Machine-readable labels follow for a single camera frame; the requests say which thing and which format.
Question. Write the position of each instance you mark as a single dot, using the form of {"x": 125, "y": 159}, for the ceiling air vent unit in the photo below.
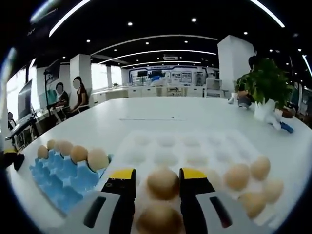
{"x": 171, "y": 57}

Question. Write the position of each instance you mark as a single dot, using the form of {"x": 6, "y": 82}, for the grey office chair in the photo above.
{"x": 214, "y": 85}

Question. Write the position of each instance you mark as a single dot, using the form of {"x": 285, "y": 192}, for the small black object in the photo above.
{"x": 19, "y": 162}

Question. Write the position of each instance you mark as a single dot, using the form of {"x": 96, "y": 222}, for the white low cabinet row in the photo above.
{"x": 146, "y": 91}

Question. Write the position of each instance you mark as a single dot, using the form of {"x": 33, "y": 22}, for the cluster of brown eggs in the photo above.
{"x": 237, "y": 178}
{"x": 97, "y": 158}

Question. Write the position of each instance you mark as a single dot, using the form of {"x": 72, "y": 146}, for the green potted plant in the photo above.
{"x": 265, "y": 80}

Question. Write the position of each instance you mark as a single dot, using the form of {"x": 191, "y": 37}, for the long white flat strip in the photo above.
{"x": 151, "y": 119}

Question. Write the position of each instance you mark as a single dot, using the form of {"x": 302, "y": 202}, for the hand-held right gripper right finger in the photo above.
{"x": 192, "y": 204}

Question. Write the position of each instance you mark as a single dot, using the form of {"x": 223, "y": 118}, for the large black monitor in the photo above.
{"x": 24, "y": 100}

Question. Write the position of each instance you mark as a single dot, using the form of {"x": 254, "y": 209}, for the black stand with panel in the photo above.
{"x": 52, "y": 70}

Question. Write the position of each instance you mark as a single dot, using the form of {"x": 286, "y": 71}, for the blue egg tray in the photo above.
{"x": 61, "y": 180}

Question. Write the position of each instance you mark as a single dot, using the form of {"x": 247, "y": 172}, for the blue framed display wall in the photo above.
{"x": 185, "y": 75}

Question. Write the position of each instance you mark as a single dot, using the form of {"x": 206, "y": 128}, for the white foam egg holder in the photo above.
{"x": 170, "y": 151}

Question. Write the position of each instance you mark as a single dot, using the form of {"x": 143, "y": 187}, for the single brown egg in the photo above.
{"x": 163, "y": 184}

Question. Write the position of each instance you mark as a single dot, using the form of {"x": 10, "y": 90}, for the blue cloth item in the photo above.
{"x": 287, "y": 127}

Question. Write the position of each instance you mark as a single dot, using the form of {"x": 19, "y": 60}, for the brown box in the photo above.
{"x": 289, "y": 113}

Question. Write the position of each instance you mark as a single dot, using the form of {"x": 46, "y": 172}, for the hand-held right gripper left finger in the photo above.
{"x": 122, "y": 204}

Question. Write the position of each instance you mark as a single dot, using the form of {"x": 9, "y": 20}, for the white crumpled paper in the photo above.
{"x": 274, "y": 122}

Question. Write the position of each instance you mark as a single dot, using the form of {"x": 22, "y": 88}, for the white square pillar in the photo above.
{"x": 231, "y": 63}
{"x": 81, "y": 70}

